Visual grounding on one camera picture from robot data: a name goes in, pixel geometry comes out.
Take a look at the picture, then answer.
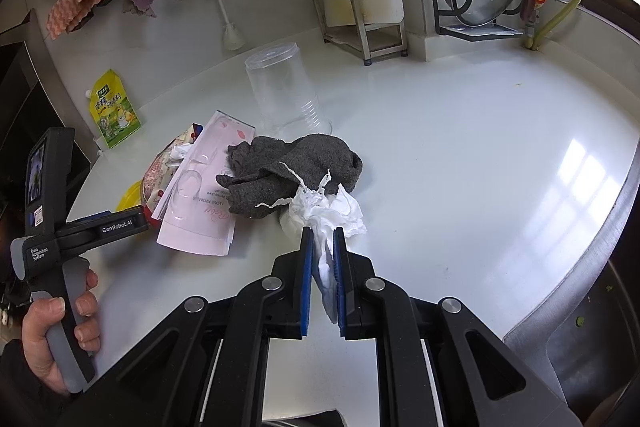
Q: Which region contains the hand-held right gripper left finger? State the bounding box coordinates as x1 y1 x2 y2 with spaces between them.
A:
60 227 314 427

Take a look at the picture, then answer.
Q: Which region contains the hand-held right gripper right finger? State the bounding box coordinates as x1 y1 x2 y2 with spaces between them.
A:
332 227 583 427

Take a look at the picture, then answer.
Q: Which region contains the white tissue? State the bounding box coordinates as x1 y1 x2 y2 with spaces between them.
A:
256 162 368 324

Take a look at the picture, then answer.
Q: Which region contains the pink toothbrush package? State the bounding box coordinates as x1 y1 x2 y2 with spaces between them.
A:
156 110 257 257

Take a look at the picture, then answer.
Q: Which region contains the person's left hand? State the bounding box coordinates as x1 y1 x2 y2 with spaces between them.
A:
22 270 102 396

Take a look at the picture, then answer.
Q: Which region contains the yellow plastic lid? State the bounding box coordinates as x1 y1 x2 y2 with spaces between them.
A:
116 181 147 214

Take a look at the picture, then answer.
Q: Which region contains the black stove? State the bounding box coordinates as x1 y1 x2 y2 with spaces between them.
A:
0 9 97 212

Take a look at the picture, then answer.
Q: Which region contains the red printed snack wrapper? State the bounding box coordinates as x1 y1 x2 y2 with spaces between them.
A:
141 123 206 224

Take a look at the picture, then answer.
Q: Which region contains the green yellow pouch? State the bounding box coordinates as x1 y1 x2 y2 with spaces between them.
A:
85 69 142 150

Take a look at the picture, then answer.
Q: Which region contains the dark grey cloth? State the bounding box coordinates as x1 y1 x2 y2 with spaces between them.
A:
216 133 364 220

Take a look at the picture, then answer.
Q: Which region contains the clear plastic cup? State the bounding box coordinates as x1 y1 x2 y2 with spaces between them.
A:
244 42 333 136

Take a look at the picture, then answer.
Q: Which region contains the pink sponge cloth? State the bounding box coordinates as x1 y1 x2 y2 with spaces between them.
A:
46 0 115 40

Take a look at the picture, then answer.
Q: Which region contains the blue white bottle brush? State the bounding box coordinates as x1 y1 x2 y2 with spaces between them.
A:
205 0 249 52

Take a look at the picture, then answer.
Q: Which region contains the metal cutting board rack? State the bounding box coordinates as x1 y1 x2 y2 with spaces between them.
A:
308 0 408 66

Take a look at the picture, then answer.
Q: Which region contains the steel sink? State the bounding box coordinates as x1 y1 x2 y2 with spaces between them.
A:
502 257 640 427

